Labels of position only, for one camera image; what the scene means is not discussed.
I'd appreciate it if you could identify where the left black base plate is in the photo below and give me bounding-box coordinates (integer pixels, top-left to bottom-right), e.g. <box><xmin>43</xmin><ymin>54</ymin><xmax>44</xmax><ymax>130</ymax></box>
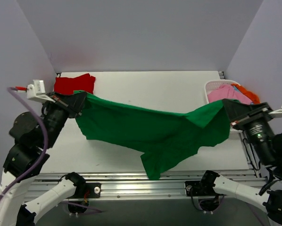
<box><xmin>73</xmin><ymin>182</ymin><xmax>101</xmax><ymax>199</ymax></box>

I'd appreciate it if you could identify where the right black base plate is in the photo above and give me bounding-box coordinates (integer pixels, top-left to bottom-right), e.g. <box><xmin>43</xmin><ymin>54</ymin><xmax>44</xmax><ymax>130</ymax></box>
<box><xmin>184</xmin><ymin>180</ymin><xmax>216</xmax><ymax>197</ymax></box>

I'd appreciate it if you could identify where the orange t-shirt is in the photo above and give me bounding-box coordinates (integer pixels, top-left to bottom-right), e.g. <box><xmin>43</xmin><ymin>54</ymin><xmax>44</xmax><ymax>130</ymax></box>
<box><xmin>231</xmin><ymin>83</ymin><xmax>260</xmax><ymax>104</ymax></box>

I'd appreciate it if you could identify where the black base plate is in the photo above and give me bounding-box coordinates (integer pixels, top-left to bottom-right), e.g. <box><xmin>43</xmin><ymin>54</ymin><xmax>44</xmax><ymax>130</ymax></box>
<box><xmin>73</xmin><ymin>182</ymin><xmax>101</xmax><ymax>199</ymax></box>
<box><xmin>184</xmin><ymin>180</ymin><xmax>216</xmax><ymax>197</ymax></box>

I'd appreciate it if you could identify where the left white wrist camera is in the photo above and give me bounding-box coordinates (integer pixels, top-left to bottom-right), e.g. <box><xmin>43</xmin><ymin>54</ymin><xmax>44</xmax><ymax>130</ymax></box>
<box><xmin>26</xmin><ymin>80</ymin><xmax>55</xmax><ymax>104</ymax></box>

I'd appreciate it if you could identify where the green t-shirt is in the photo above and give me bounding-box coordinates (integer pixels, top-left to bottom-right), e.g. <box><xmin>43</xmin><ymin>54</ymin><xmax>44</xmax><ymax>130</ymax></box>
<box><xmin>76</xmin><ymin>94</ymin><xmax>230</xmax><ymax>180</ymax></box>

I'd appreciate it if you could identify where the folded red t-shirt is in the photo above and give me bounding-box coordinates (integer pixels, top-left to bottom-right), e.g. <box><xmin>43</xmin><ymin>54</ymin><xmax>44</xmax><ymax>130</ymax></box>
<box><xmin>54</xmin><ymin>73</ymin><xmax>96</xmax><ymax>95</ymax></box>

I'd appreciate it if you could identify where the aluminium rail frame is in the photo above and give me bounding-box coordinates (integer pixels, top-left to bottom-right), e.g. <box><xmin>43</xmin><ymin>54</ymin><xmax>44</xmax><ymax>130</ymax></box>
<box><xmin>15</xmin><ymin>70</ymin><xmax>273</xmax><ymax>202</ymax></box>

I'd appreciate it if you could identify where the white plastic laundry basket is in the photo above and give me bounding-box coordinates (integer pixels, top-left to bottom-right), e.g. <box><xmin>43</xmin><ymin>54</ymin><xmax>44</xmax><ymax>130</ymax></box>
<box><xmin>203</xmin><ymin>79</ymin><xmax>243</xmax><ymax>134</ymax></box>

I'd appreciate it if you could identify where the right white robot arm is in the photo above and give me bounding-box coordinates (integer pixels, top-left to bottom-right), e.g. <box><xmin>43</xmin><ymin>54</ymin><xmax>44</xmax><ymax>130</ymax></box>
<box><xmin>199</xmin><ymin>99</ymin><xmax>282</xmax><ymax>226</ymax></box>

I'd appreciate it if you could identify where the pink t-shirt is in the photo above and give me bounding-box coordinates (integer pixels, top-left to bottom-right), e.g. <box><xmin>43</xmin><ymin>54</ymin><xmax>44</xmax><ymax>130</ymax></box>
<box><xmin>207</xmin><ymin>84</ymin><xmax>253</xmax><ymax>105</ymax></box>

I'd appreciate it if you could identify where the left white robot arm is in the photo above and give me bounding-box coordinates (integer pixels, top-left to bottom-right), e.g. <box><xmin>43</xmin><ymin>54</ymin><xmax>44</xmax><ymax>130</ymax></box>
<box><xmin>0</xmin><ymin>92</ymin><xmax>88</xmax><ymax>226</ymax></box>

